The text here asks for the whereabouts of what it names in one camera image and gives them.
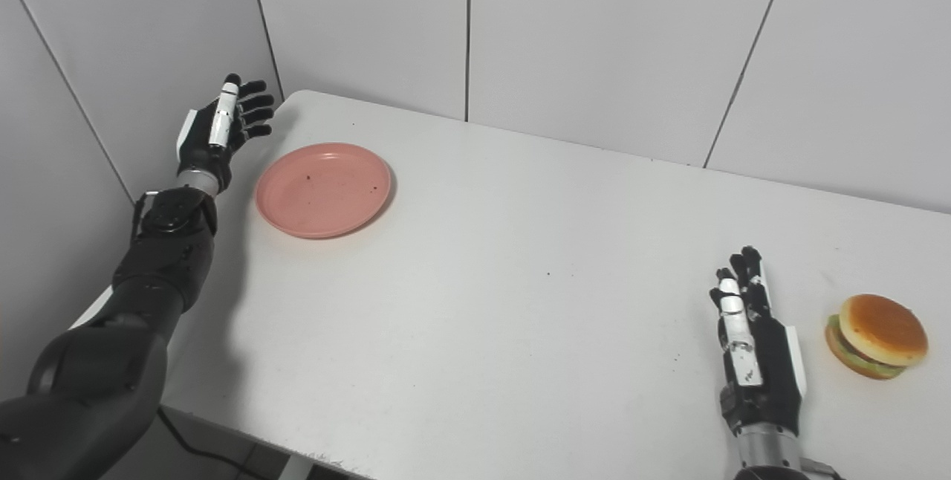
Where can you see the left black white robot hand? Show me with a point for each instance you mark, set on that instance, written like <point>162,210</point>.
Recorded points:
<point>208,146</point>

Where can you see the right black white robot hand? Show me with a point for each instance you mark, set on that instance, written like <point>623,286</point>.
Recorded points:
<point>765,368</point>

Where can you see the toy hamburger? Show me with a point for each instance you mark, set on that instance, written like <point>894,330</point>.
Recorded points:
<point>880,331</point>

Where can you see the pink round plate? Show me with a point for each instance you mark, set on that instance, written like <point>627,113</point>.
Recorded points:
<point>323,190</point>

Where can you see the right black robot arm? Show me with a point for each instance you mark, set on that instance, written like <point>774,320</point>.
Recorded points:
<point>769,458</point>

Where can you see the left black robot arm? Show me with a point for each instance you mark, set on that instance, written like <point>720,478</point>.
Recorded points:
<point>141,294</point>

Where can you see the white table leg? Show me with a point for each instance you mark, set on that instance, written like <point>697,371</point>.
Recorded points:
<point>296,469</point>

